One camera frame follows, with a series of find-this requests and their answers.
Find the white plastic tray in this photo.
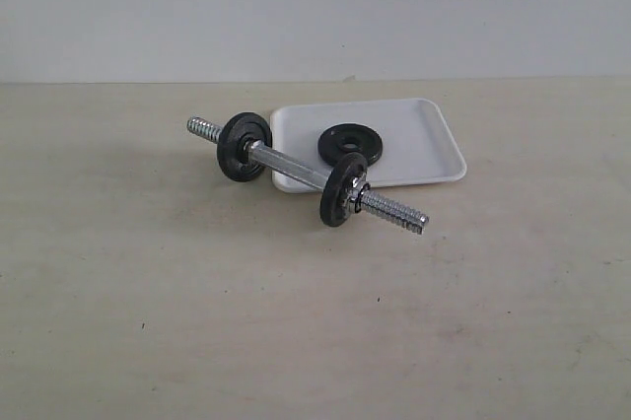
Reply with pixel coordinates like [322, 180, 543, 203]
[269, 98, 466, 188]

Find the black weight plate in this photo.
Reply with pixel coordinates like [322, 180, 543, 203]
[317, 123, 384, 167]
[217, 112, 272, 182]

